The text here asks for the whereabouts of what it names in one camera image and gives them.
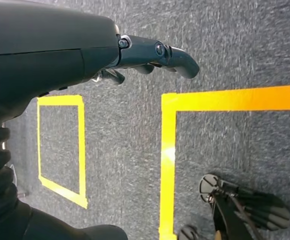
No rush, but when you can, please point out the yellow floor tape square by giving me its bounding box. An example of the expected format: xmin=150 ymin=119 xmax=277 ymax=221
xmin=36 ymin=95 xmax=88 ymax=210
xmin=159 ymin=83 xmax=290 ymax=240

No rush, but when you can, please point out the black robot leg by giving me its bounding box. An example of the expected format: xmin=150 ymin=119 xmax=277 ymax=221
xmin=177 ymin=173 xmax=263 ymax=240

